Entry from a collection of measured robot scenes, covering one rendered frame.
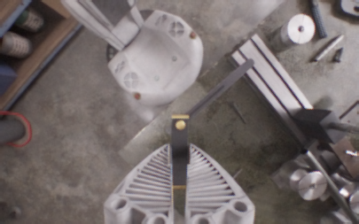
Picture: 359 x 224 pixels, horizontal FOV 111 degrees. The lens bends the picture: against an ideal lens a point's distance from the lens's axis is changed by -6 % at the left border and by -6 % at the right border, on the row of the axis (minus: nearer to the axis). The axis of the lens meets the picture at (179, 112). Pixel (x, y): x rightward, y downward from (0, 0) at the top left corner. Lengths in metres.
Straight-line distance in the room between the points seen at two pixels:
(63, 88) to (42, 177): 0.92
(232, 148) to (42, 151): 1.74
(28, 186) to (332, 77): 2.28
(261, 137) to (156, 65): 0.72
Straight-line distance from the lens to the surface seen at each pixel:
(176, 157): 0.19
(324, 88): 0.43
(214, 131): 0.30
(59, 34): 1.49
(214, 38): 1.29
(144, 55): 0.93
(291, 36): 0.32
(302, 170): 0.32
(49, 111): 1.68
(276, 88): 0.31
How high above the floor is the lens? 1.16
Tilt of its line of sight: 84 degrees down
